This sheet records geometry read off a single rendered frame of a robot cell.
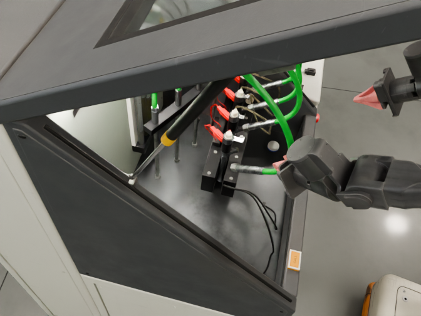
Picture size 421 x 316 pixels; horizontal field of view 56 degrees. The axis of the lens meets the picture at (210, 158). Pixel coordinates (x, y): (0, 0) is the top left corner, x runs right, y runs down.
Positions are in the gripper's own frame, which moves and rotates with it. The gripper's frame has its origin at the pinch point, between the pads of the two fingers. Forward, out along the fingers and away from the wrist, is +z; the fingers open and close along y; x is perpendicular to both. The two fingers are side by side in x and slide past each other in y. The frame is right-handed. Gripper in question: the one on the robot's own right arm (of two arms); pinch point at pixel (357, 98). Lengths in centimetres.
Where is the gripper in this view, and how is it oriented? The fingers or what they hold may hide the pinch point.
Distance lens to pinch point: 108.0
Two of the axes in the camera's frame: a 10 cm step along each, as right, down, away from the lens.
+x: -4.8, 6.9, -5.4
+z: -6.9, 0.9, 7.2
